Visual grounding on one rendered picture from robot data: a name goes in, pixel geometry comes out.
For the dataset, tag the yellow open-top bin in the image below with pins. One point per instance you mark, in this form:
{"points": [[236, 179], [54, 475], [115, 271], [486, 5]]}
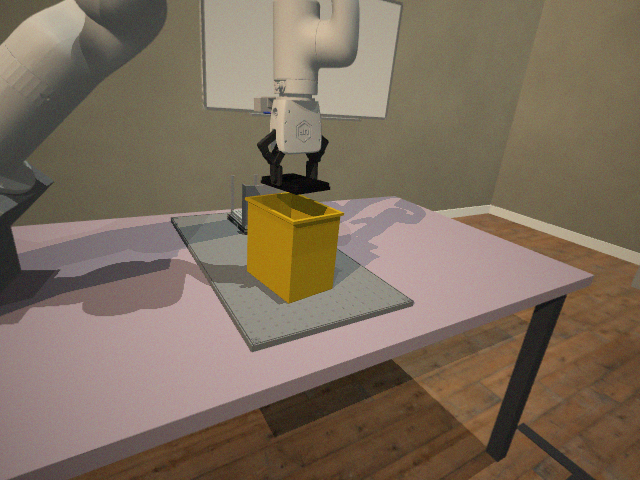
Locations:
{"points": [[292, 244]]}

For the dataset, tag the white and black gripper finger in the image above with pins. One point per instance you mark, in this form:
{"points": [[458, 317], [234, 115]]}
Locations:
{"points": [[314, 158], [273, 158]]}

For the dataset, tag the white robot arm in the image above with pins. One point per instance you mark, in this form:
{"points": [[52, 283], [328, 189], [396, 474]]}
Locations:
{"points": [[58, 56]]}

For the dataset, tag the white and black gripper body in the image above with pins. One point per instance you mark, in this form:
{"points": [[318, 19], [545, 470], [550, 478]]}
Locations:
{"points": [[298, 125]]}

